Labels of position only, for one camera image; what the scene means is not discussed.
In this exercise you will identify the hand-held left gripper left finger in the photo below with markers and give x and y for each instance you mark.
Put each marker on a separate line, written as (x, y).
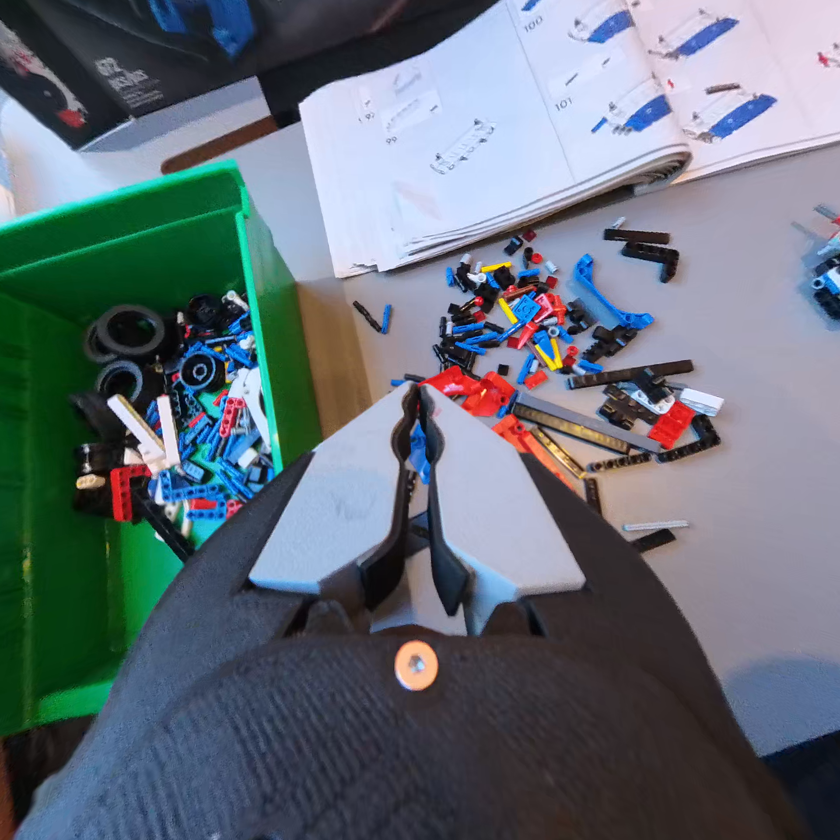
(321, 512)

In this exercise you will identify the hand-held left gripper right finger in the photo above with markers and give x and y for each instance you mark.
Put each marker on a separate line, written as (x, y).
(505, 518)

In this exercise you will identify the small blue brick piece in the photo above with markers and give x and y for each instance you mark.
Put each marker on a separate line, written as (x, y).
(420, 454)

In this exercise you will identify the grey desk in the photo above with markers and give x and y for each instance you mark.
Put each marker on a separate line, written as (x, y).
(754, 459)

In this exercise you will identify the short black beam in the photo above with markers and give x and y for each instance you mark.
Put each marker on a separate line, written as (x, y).
(653, 540)

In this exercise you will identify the grey axle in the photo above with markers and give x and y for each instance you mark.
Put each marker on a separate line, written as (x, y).
(656, 525)

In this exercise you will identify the pile of bricks in bin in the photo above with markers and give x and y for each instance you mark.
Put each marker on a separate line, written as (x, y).
(197, 420)

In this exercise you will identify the black ribbed connector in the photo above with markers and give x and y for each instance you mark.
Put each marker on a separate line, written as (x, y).
(367, 316)

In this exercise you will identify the blue pin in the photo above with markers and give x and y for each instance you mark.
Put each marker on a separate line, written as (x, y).
(387, 318)

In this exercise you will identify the pile of loose toy bricks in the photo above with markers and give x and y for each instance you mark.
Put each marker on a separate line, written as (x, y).
(525, 315)

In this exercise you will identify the green plastic bin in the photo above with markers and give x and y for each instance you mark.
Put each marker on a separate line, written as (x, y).
(65, 394)

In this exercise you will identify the black angled beam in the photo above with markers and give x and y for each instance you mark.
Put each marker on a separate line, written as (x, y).
(656, 257)

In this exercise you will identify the black straight beam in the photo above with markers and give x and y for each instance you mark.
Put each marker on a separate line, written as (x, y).
(636, 235)

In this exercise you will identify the white instruction booklet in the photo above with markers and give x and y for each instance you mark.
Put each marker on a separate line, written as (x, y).
(492, 164)

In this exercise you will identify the toy brick car model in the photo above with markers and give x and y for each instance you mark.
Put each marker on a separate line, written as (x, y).
(828, 275)

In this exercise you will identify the person's legs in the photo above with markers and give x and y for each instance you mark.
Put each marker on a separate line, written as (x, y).
(814, 800)

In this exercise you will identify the black toy car box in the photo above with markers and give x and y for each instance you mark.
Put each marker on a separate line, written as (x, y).
(131, 59)

